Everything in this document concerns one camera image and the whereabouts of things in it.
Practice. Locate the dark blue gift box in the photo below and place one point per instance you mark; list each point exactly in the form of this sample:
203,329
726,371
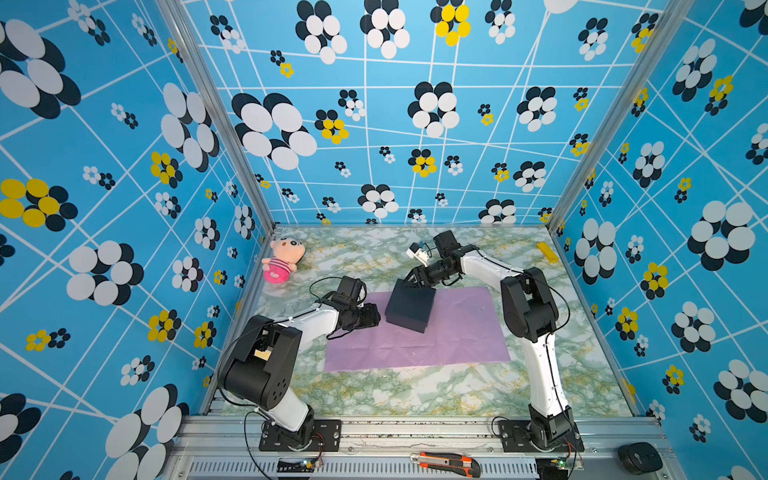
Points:
410,306

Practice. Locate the red black utility knife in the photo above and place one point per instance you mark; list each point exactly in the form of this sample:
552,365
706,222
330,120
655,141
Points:
448,462

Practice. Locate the purple wrapping paper sheet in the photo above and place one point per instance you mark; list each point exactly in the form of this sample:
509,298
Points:
464,328

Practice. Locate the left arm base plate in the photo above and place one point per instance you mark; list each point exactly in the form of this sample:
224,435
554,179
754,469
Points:
314,435

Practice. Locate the pink plush doll toy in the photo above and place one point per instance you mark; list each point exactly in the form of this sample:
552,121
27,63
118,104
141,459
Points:
286,254

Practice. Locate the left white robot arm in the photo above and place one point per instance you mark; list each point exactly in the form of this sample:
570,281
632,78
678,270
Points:
259,364

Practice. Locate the black computer mouse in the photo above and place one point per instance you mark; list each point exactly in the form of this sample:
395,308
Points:
640,458

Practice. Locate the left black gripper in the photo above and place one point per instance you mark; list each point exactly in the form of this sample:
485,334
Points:
372,318

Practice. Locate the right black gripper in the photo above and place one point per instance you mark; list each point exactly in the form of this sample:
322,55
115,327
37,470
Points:
414,275

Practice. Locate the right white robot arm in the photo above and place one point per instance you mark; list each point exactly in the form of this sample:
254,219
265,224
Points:
530,313

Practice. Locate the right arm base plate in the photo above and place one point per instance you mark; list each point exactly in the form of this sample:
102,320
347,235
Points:
525,436

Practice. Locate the yellow tape piece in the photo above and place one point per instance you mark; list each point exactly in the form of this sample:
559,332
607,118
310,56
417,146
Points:
548,252

